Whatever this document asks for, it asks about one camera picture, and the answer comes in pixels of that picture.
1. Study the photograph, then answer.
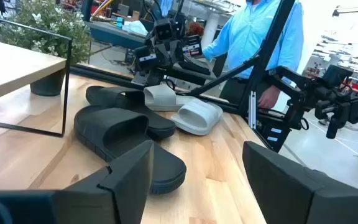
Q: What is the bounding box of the light grey slide sandal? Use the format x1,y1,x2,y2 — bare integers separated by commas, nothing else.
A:
143,83,198,112
170,98,224,136

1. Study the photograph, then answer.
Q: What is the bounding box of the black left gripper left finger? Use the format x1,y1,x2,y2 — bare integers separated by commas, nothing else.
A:
0,139,154,224

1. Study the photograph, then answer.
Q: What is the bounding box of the person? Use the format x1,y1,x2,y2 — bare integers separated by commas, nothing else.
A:
202,0,305,110

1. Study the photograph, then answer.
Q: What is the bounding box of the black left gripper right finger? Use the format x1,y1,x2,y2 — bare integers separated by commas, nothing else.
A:
242,141,358,224

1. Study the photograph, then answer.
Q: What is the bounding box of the blue workbench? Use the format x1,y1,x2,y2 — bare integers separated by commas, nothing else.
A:
85,20,147,50

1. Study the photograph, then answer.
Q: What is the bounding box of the green potted plant dark pot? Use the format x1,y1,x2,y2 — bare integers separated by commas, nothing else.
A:
0,0,94,96

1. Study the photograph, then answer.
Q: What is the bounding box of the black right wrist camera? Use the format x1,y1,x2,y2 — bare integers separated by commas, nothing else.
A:
154,19,175,41

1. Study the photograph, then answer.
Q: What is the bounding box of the person's hand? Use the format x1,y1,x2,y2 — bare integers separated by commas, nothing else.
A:
257,85,282,110

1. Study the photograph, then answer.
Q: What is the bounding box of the wooden shelf black metal frame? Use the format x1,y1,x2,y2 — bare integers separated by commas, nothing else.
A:
0,12,73,138

